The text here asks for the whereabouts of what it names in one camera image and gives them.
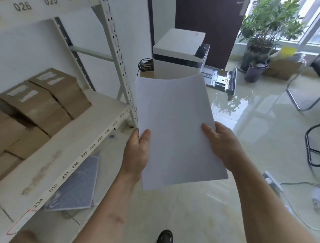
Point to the person's right hand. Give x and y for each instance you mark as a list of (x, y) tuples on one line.
[(222, 147)]

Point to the person's left hand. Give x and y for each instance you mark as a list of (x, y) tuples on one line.
[(136, 155)]

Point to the person's left thumb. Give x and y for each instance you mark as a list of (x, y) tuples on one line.
[(145, 139)]

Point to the person's right thumb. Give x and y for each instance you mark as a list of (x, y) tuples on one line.
[(208, 132)]

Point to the white paper sheets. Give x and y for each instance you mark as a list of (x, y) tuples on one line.
[(175, 130)]

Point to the person's left forearm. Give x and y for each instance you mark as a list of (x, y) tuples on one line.
[(100, 212)]

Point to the person's right forearm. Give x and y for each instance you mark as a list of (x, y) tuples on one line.
[(270, 205)]

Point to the grey printer paper tray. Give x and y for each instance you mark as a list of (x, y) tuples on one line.
[(220, 80)]

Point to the white metal shelving rack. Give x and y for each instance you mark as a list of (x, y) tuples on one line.
[(75, 125)]

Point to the dark waste bin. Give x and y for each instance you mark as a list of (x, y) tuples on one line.
[(255, 71)]

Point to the white power strip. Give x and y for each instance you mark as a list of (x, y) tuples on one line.
[(273, 180)]

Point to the white printer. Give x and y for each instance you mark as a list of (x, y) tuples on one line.
[(178, 53)]

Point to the grey mat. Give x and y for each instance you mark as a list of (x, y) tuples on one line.
[(75, 185)]

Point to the brown cardboard box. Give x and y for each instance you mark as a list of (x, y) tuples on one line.
[(32, 107), (8, 164), (60, 90), (11, 130), (30, 144)]

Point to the person's black shoe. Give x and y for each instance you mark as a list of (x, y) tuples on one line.
[(165, 236)]

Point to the open cardboard box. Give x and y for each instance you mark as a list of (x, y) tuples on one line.
[(282, 66)]

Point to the black metal chair base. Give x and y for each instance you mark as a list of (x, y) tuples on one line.
[(312, 147)]

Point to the yellow packet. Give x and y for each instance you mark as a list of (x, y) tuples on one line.
[(287, 52)]

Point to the green potted plant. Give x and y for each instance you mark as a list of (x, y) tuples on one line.
[(268, 27)]

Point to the metal frame chair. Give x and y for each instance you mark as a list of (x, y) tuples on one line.
[(303, 92)]

